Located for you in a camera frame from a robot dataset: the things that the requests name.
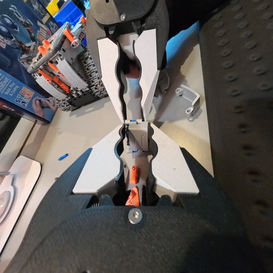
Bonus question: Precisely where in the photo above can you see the yellow plastic bin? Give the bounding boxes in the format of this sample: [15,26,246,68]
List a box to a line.
[46,0,63,15]

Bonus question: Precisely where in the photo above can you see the grey curved toy part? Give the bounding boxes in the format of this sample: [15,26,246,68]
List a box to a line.
[175,85,201,118]

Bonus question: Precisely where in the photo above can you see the grey orange tracked toy robot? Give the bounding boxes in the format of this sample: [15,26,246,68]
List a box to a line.
[27,17,111,112]

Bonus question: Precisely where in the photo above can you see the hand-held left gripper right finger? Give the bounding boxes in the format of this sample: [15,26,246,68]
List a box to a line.
[147,123,199,200]

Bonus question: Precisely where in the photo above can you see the black foam pad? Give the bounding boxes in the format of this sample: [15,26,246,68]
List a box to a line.
[198,0,273,239]

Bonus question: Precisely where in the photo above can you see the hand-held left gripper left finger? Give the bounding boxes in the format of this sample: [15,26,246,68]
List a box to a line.
[73,125,128,202]

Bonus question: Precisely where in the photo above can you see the blue plastic bin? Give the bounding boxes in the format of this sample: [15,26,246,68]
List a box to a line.
[55,0,88,26]

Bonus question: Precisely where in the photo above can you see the blue robot kit box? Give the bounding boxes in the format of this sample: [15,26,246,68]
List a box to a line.
[0,0,58,125]

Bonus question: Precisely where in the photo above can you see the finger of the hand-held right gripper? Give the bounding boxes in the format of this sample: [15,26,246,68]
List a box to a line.
[135,31,162,122]
[97,38,128,124]

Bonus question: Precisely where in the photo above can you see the white book stand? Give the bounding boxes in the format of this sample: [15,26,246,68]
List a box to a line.
[0,155,42,254]

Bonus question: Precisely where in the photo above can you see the orange toy part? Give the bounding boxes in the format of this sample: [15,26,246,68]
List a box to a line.
[126,186,141,207]

